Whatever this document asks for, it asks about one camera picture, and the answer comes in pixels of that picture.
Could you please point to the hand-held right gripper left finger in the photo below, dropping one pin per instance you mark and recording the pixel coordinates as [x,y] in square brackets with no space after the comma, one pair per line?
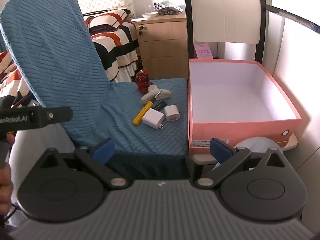
[105,151]

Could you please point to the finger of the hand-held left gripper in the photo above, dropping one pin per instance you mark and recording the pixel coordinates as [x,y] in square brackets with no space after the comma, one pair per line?
[53,116]

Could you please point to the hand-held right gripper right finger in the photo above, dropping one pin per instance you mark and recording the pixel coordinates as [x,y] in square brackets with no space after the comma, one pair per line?
[219,151]

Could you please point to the pink cardboard box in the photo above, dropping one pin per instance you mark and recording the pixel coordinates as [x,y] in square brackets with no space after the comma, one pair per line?
[240,127]

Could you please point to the beige fluffy hair clip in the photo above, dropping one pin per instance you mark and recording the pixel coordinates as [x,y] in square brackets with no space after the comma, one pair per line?
[150,96]

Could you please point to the person's left hand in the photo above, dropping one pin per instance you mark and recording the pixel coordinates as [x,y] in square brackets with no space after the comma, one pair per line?
[5,185]

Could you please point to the pale round disc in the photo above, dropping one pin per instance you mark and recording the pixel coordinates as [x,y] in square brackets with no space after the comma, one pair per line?
[257,143]

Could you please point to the large white charger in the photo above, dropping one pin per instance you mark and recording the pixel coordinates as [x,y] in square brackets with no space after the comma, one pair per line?
[153,118]

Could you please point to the small white charger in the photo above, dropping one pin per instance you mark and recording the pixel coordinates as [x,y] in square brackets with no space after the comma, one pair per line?
[171,112]

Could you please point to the blue quilted mat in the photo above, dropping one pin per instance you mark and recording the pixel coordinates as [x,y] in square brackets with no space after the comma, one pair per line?
[62,55]

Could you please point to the black usb stick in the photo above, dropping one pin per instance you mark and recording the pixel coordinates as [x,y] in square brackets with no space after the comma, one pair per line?
[160,105]

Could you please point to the red black toy figure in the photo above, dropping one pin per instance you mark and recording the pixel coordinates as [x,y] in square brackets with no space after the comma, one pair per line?
[143,81]

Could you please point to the striped bed blanket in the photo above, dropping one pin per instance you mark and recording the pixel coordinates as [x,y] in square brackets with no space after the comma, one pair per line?
[115,47]

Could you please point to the pink carton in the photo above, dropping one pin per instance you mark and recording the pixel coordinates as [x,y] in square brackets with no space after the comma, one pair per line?
[203,51]

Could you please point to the striped pillow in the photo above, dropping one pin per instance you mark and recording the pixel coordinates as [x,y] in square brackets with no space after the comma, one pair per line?
[107,17]

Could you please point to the wooden nightstand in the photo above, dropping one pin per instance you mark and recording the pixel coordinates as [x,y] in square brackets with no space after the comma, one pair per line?
[162,47]

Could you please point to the nightstand drawer key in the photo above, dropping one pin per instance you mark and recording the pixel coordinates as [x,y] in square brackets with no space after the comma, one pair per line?
[142,30]

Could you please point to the white plate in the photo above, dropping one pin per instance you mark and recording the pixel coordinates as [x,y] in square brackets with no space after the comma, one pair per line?
[150,15]

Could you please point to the white chair black frame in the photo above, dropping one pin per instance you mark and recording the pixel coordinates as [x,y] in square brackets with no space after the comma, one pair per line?
[225,10]

